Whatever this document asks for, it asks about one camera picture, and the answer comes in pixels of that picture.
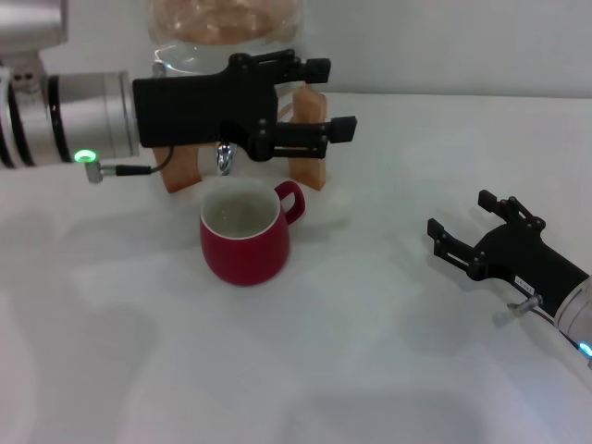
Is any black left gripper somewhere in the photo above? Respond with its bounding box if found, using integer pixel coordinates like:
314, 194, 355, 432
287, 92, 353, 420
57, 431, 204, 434
132, 49, 358, 163

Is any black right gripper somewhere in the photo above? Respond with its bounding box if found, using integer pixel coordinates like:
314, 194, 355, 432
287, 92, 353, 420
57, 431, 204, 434
425, 189, 592, 321

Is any chrome faucet tap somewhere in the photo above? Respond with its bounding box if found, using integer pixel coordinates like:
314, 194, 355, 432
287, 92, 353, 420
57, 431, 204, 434
214, 140, 240, 177

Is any red ceramic cup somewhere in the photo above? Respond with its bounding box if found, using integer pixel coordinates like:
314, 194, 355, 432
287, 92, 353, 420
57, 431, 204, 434
199, 176, 307, 288

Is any wooden jar stand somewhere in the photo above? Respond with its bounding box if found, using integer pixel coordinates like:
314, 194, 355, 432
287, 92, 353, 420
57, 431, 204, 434
152, 86, 327, 193

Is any clear glass water jar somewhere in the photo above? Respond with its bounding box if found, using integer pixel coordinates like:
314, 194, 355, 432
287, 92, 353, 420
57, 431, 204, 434
146, 0, 310, 126

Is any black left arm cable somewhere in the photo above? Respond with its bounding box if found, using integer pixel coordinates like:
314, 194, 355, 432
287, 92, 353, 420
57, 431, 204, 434
83, 146, 175, 184

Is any silver black wrist camera box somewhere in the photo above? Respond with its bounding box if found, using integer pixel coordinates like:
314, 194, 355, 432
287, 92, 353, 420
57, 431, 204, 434
0, 0, 70, 59

